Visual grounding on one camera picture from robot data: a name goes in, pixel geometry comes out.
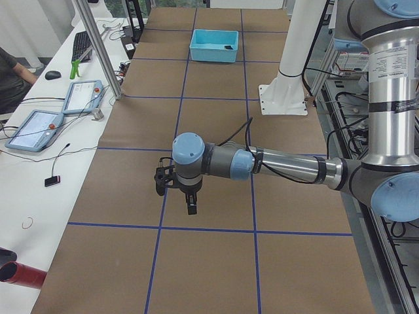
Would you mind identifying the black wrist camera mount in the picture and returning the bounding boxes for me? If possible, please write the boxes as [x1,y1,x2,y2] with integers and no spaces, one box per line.
[154,157,179,196]

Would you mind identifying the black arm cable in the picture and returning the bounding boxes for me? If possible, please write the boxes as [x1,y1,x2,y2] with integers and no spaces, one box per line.
[218,116,320,184]

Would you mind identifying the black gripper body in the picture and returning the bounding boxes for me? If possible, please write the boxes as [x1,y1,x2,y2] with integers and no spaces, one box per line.
[179,183,202,200]

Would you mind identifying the black keyboard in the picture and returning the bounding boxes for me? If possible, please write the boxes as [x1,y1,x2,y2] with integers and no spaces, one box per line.
[71,31,91,61]

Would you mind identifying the small silver cylinder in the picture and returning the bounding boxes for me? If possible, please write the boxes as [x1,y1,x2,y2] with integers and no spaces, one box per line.
[91,108,104,121]

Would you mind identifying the near blue teach pendant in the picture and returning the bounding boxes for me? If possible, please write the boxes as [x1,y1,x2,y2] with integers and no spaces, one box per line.
[5,110,64,152]

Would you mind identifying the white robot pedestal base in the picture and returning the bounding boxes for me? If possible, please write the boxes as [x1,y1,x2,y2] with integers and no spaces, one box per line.
[259,0,327,116]

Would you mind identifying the blue teach pendant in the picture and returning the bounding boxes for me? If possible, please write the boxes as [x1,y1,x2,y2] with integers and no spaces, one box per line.
[5,110,64,152]
[62,80,104,114]

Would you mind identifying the light blue plastic bin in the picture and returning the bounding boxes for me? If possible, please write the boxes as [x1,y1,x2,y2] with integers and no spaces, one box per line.
[189,29,239,63]

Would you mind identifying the red bottle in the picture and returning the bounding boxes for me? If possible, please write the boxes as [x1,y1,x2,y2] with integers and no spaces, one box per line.
[1,262,47,289]

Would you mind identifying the far blue teach pendant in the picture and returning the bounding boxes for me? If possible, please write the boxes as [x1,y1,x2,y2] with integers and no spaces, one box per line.
[62,80,104,114]

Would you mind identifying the aluminium frame post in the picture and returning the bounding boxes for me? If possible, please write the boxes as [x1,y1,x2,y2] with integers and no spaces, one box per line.
[75,0,122,100]

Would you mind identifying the small black sensor device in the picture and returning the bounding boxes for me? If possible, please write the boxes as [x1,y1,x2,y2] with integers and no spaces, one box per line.
[44,175,61,187]

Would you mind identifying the black computer mouse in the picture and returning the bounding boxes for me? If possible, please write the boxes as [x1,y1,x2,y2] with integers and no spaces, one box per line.
[45,71,62,80]

